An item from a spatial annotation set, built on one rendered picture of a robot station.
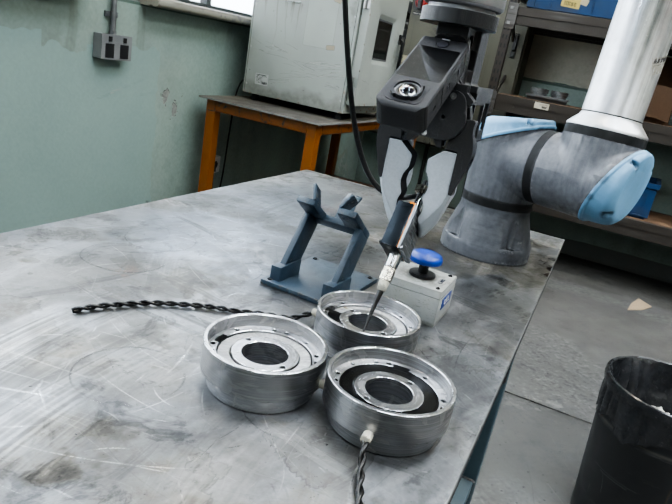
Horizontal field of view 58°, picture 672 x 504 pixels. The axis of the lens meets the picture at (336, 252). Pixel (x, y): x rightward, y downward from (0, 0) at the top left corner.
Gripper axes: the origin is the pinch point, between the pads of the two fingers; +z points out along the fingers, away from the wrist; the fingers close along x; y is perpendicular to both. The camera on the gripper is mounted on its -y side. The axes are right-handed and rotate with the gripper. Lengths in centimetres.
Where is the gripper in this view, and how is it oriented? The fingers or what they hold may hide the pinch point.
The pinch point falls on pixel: (407, 222)
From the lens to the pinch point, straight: 60.4
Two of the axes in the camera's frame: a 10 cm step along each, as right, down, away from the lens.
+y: 4.6, -2.1, 8.6
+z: -1.7, 9.3, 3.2
